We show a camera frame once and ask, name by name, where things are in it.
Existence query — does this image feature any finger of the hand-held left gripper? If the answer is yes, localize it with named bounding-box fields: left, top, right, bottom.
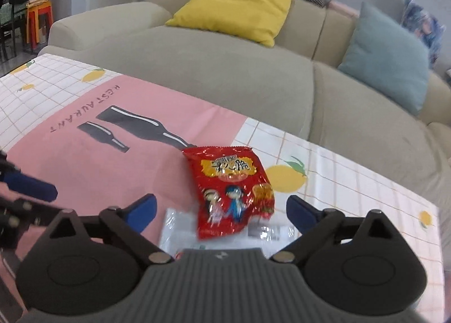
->
left=0, top=196, right=73, bottom=249
left=0, top=152, right=59, bottom=204

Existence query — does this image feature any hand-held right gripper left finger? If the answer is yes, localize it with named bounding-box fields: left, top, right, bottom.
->
left=46, top=193, right=176, bottom=264

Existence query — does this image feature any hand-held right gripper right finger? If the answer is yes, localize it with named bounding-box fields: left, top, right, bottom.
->
left=268, top=195, right=400, bottom=264

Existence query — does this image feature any red cartoon snack packet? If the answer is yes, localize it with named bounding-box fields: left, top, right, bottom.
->
left=181, top=146, right=275, bottom=240

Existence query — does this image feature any flat clear plastic packet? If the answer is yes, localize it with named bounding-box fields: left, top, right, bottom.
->
left=158, top=207, right=298, bottom=251

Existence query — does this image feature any lemon print grid tablecloth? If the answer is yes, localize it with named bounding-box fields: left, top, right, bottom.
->
left=0, top=53, right=441, bottom=323

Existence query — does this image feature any beige sofa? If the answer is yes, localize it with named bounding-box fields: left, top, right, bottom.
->
left=38, top=0, right=451, bottom=204

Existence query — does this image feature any orange stool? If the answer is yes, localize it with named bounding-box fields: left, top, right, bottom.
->
left=25, top=0, right=54, bottom=47

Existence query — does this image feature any teal cushion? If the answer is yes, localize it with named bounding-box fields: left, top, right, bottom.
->
left=338, top=2, right=430, bottom=116

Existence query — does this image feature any yellow cushion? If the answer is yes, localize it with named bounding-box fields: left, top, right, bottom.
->
left=165, top=0, right=297, bottom=48

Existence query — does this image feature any blue printed cushion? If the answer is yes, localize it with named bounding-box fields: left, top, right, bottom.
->
left=402, top=0, right=446, bottom=70

